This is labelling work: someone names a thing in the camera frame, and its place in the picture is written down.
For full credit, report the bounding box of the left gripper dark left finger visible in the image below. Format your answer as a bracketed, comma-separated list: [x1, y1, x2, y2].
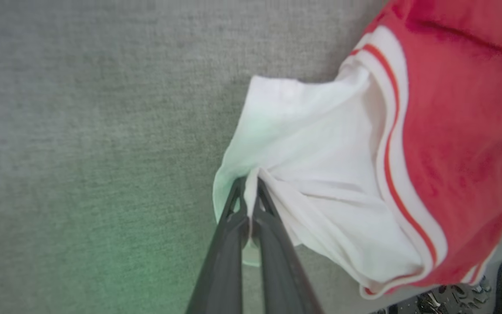
[185, 176, 250, 314]

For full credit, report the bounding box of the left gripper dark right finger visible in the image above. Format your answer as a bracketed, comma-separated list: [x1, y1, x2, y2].
[250, 177, 325, 314]

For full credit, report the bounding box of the red and white garment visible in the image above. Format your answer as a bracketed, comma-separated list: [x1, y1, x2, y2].
[213, 0, 502, 300]

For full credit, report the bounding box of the grey fabric sofa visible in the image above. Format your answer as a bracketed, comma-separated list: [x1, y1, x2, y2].
[0, 0, 502, 314]

